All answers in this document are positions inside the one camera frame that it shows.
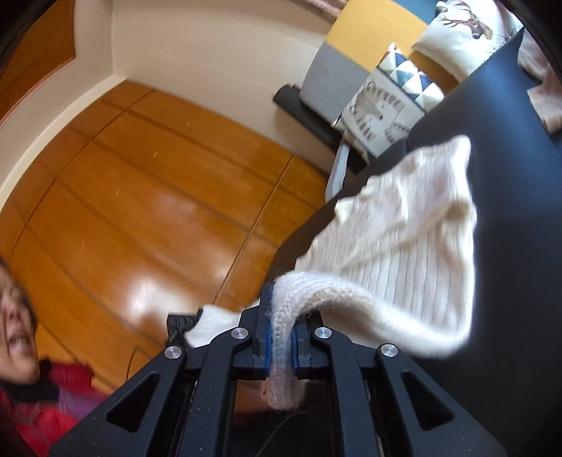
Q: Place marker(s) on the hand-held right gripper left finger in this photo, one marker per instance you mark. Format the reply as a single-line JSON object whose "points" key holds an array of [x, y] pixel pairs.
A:
{"points": [[263, 351]]}

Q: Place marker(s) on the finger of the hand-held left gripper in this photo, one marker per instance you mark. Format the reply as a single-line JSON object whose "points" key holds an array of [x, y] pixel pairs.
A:
{"points": [[178, 324]]}

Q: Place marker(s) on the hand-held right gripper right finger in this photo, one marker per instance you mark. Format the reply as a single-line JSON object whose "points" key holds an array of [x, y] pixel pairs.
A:
{"points": [[295, 360]]}

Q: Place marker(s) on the cream knit sweater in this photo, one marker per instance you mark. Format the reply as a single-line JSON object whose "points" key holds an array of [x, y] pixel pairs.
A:
{"points": [[395, 246]]}

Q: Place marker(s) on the pile of light clothes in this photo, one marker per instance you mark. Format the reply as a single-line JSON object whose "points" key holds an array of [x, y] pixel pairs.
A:
{"points": [[544, 88]]}

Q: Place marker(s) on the wooden wardrobe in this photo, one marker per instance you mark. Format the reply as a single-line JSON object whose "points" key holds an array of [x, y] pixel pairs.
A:
{"points": [[153, 197]]}

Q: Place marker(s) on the person's head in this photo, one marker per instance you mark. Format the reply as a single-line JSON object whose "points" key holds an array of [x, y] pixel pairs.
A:
{"points": [[17, 334]]}

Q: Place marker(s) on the rolled black mat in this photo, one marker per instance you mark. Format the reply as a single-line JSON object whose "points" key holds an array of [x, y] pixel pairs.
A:
{"points": [[303, 110]]}

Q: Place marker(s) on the tiger print cushion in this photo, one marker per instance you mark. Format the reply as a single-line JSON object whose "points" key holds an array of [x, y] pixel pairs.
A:
{"points": [[377, 110]]}

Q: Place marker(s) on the grey yellow blue sofa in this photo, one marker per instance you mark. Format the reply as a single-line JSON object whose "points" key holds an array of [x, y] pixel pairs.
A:
{"points": [[351, 35]]}

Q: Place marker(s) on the patterned beige curtain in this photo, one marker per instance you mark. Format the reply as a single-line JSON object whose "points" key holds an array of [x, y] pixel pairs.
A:
{"points": [[329, 3]]}

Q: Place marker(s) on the deer print cushion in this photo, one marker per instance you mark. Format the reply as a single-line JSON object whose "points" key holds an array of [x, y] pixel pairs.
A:
{"points": [[456, 35]]}

